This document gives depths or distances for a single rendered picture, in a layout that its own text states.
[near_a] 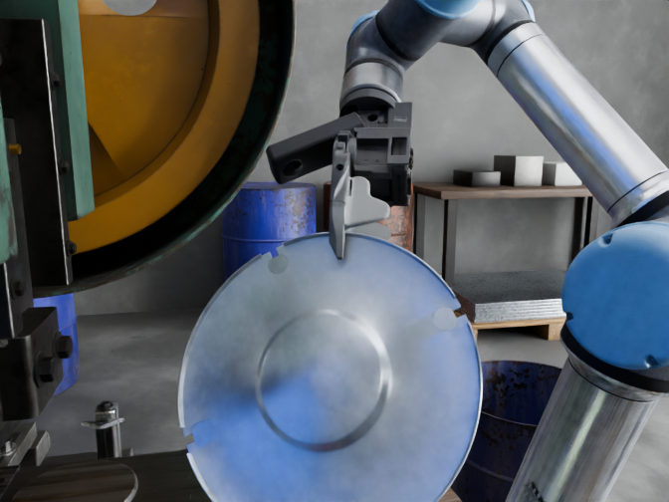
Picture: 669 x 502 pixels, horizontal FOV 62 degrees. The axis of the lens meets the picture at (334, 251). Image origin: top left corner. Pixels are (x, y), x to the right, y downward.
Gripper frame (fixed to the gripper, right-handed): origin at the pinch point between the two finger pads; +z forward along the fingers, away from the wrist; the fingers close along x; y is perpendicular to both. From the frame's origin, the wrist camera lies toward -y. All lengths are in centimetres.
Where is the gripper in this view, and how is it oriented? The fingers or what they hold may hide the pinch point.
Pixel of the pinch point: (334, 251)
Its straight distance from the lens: 56.3
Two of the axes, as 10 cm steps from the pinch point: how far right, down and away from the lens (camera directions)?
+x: 1.1, 5.6, 8.2
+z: -1.1, 8.3, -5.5
